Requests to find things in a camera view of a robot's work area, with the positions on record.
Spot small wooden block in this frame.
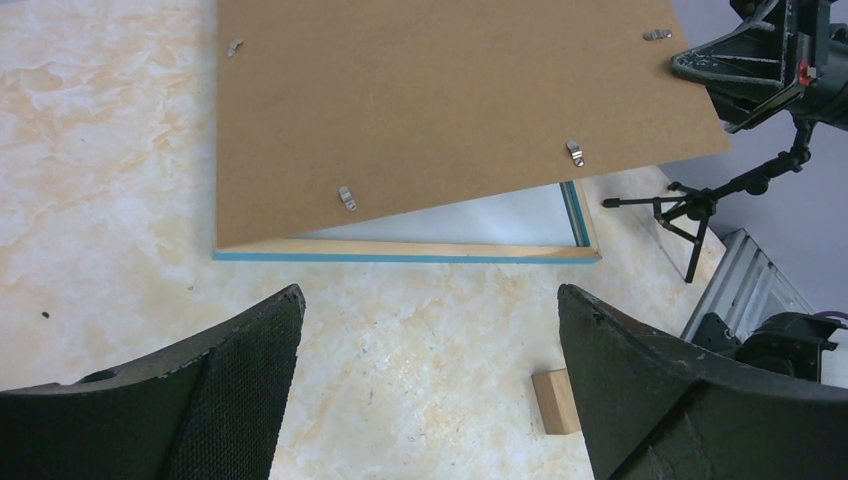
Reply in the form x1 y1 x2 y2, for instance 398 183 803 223
531 369 581 435

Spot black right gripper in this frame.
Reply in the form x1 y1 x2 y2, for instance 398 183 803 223
670 1 847 133

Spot aluminium rail frame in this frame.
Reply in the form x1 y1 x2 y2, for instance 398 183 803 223
681 229 814 341

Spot printed photo sheet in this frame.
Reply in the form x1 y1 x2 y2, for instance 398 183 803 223
304 184 577 247

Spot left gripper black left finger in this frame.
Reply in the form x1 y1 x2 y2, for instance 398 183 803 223
1 285 306 479

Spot brown cardboard backing board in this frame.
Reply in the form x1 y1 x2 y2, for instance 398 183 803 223
216 0 730 248

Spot wooden picture frame blue edges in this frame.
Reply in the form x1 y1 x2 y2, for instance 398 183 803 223
212 181 601 265

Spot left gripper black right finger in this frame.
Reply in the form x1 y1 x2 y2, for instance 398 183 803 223
558 284 847 479

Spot black microphone tripod stand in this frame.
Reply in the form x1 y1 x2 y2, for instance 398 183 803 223
602 117 817 284

